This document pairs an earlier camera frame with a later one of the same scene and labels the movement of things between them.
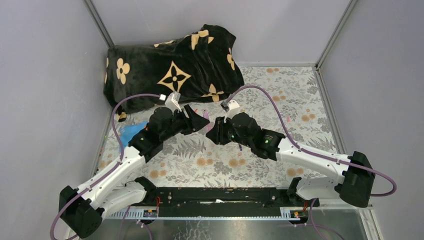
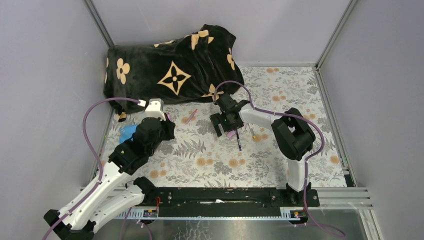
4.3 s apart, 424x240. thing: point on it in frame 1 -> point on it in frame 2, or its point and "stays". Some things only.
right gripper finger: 216,134 -> 216,119
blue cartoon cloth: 127,132 stays
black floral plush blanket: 201,68 stays
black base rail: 224,198 stays
